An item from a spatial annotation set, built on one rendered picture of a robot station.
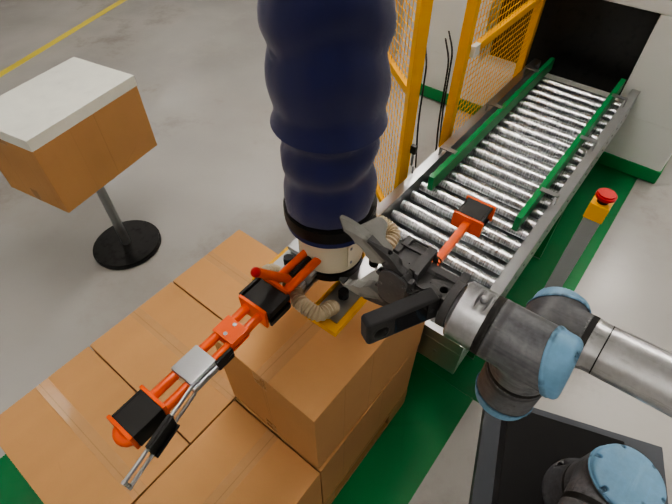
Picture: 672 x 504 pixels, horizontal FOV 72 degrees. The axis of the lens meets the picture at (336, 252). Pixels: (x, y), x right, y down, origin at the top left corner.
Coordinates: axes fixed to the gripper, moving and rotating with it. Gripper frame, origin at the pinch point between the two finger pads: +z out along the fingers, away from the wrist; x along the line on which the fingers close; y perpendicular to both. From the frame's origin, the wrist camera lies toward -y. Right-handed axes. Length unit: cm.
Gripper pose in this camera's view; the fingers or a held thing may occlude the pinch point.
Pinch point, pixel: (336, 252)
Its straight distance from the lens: 73.8
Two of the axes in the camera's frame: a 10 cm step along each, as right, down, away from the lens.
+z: -8.0, -4.5, 4.0
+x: 0.0, -6.6, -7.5
